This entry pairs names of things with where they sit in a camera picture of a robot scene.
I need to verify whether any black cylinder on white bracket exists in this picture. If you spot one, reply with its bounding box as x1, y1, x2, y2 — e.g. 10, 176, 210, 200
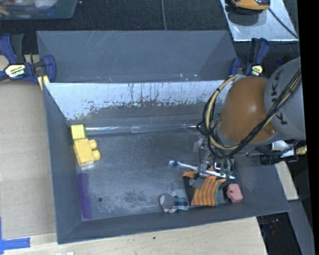
258, 138, 309, 167

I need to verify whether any brown cardboard board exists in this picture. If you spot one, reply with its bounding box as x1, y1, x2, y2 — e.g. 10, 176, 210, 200
0, 79, 59, 240

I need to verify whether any orange and black striped cloth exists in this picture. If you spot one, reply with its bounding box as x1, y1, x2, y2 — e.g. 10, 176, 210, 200
182, 166, 229, 209

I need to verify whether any purple flat block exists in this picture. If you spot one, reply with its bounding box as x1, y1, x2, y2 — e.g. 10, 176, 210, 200
77, 172, 94, 221

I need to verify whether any grey metal bin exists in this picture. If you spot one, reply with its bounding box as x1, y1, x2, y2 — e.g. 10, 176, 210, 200
36, 14, 293, 246

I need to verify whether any pink eraser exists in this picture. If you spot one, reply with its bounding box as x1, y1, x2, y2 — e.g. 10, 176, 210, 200
224, 183, 244, 204

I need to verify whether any grey and blue toy figure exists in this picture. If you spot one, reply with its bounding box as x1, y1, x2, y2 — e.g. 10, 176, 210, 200
158, 191, 191, 215

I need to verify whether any yellow toy block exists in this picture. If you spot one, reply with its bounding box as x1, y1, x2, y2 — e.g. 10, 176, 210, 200
70, 123, 102, 168

